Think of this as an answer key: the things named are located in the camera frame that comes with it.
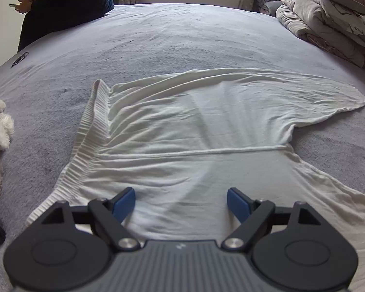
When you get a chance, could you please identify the white garment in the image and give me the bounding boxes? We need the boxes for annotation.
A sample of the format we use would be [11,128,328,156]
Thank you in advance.
[27,69,365,291]

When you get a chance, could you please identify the person in dark clothes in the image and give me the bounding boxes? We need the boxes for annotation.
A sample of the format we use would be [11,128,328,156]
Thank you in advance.
[14,0,114,51]

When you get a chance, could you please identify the grey bed blanket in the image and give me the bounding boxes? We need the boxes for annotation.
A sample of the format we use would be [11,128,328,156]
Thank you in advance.
[0,3,365,292]

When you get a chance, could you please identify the black round logo patch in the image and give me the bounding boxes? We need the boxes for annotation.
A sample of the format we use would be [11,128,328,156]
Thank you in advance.
[11,51,29,67]

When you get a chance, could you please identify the folded grey quilt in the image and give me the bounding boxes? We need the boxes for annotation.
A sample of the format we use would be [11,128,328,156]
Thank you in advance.
[275,0,365,68]

